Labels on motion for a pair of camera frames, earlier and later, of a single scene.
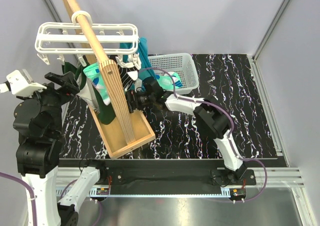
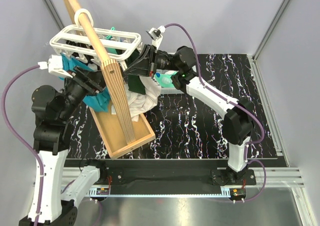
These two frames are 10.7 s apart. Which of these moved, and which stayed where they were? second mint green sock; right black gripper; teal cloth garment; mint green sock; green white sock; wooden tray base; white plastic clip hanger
Moved: mint green sock; teal cloth garment; right black gripper; white plastic clip hanger; green white sock
Stayed: second mint green sock; wooden tray base
